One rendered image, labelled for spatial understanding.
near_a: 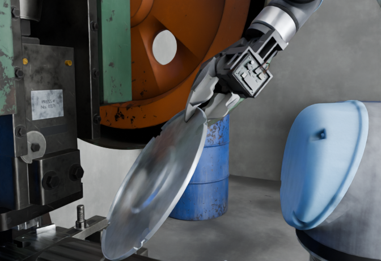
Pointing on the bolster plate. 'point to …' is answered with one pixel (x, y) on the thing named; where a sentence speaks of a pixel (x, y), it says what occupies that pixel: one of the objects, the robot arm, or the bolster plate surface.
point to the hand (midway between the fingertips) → (190, 118)
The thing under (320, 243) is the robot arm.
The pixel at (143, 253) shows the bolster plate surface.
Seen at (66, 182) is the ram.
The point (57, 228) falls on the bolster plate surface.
